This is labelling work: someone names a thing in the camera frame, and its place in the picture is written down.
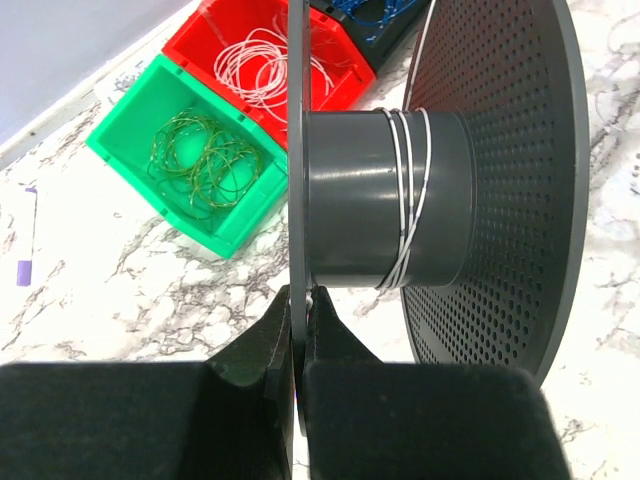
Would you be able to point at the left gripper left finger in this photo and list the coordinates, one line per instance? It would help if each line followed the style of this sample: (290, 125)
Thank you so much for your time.
(227, 417)

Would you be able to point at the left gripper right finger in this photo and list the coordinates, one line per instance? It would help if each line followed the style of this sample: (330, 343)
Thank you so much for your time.
(367, 419)

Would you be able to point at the black spool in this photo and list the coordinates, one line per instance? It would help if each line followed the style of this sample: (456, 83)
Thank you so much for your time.
(449, 230)

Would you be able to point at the green plastic bin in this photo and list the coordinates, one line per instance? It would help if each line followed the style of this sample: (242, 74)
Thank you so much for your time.
(208, 169)

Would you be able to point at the purple capped marker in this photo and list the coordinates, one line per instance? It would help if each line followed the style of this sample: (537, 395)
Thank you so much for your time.
(26, 217)

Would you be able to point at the white label card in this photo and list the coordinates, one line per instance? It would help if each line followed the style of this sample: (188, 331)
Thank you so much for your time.
(116, 84)

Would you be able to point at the red plastic bin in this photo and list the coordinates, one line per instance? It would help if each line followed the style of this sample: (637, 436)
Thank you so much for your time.
(239, 50)

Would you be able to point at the black plastic bin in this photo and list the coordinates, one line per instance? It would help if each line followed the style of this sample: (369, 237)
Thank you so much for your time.
(376, 27)

